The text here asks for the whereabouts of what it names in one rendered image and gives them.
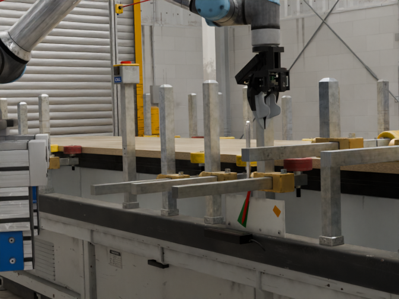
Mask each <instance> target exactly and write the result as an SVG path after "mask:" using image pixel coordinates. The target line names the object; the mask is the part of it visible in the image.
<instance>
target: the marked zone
mask: <svg viewBox="0 0 399 299"><path fill-rule="evenodd" d="M245 202H246V199H245V201H244V204H243V207H242V209H241V212H240V214H239V218H238V219H237V221H238V222H239V223H240V224H241V225H242V226H244V227H245V228H246V222H247V217H248V209H249V202H248V207H247V211H246V217H245V220H244V222H243V224H242V216H243V210H244V207H245Z"/></svg>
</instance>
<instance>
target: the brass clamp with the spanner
mask: <svg viewBox="0 0 399 299"><path fill-rule="evenodd" d="M280 173H281V172H270V173H259V172H257V171H255V172H253V173H252V174H251V177H253V178H259V177H272V189H263V190H259V191H265V192H275V193H286V192H294V191H295V179H294V173H288V174H280Z"/></svg>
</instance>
